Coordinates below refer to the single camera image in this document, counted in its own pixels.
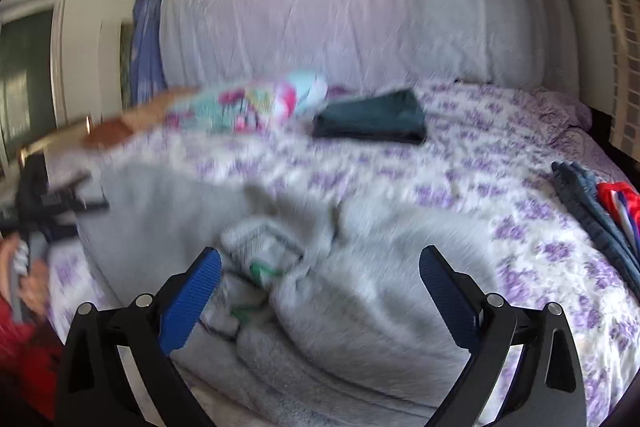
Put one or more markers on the glass door with frame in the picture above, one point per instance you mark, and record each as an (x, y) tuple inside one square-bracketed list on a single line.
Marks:
[(32, 93)]

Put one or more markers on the blue patterned cloth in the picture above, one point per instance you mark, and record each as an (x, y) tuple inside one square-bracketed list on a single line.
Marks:
[(147, 77)]

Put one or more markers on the colourful floral folded blanket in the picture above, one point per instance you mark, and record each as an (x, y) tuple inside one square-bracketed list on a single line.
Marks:
[(249, 106)]

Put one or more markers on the red jacket sleeve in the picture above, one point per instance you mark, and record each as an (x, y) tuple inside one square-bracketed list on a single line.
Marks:
[(30, 359)]

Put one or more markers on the grey fleece pants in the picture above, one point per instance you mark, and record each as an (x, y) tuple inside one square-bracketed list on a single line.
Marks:
[(320, 318)]

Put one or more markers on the purple floral bed sheet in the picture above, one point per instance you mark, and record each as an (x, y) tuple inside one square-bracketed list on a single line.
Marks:
[(489, 153)]

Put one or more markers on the dark green folded garment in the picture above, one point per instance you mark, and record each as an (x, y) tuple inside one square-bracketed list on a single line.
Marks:
[(394, 117)]

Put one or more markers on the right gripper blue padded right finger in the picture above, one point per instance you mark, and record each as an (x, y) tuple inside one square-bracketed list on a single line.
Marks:
[(456, 296)]

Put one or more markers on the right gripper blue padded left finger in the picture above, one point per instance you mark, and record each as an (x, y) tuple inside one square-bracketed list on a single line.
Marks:
[(186, 296)]

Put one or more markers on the blue denim folded garment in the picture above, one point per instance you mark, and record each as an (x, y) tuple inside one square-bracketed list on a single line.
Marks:
[(577, 190)]

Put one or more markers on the brown wooden bedside furniture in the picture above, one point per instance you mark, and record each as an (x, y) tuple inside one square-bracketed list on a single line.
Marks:
[(107, 134)]

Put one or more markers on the red white folded garment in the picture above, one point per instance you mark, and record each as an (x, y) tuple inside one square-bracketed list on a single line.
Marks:
[(622, 202)]

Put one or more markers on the person's left hand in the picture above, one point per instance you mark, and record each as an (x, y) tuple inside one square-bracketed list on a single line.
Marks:
[(34, 287)]

